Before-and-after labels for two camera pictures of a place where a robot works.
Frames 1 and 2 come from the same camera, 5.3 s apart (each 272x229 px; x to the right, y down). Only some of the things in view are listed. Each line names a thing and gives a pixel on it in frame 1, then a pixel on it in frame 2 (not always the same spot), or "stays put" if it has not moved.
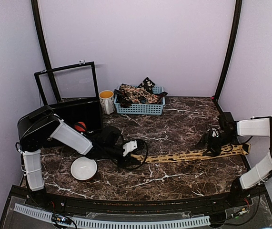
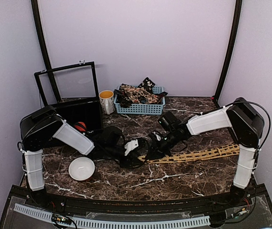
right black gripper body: x=216 y=144 to x=165 y=146
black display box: x=72 y=93 stays put
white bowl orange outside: x=83 y=168 stays put
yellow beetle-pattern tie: x=230 y=149 stays put
